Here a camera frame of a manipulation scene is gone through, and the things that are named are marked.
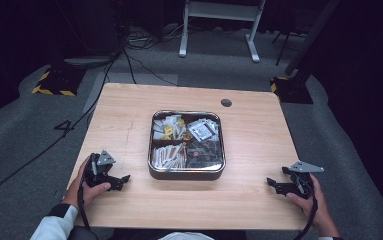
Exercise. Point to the person's left hand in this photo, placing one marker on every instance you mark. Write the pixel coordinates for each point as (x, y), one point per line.
(79, 193)

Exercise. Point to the dark slanted pole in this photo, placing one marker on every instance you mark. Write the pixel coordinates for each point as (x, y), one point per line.
(312, 36)

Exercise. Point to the brown compartment box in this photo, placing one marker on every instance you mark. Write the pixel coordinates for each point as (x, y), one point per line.
(185, 176)

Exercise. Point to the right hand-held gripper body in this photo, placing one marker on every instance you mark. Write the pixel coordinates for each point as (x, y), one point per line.
(300, 185)

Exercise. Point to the black yellow striped stand base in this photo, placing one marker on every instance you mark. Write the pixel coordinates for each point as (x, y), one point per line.
(292, 90)
(59, 81)

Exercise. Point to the pile of white yellow sachets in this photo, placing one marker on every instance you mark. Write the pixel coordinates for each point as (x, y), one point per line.
(167, 128)

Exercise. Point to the black tripod legs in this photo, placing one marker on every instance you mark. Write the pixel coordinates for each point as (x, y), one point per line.
(284, 43)

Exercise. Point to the pile of dark sachets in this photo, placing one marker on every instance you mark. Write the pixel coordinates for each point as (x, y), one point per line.
(205, 155)

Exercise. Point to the pile of stick sachets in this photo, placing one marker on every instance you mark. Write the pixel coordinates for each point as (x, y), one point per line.
(167, 156)

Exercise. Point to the person's white shirt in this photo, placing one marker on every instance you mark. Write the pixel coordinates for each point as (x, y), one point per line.
(185, 236)

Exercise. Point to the white metal stand frame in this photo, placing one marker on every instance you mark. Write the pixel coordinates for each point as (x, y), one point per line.
(222, 10)

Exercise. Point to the pile of white red-label sachets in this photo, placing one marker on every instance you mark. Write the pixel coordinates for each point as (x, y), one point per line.
(214, 126)

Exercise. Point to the clear box lid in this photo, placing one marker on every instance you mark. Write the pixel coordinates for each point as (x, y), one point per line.
(150, 156)

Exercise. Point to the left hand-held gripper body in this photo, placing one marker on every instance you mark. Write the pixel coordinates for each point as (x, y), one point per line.
(95, 171)

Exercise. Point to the person's right hand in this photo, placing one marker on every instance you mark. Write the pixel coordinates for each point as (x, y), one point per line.
(320, 213)

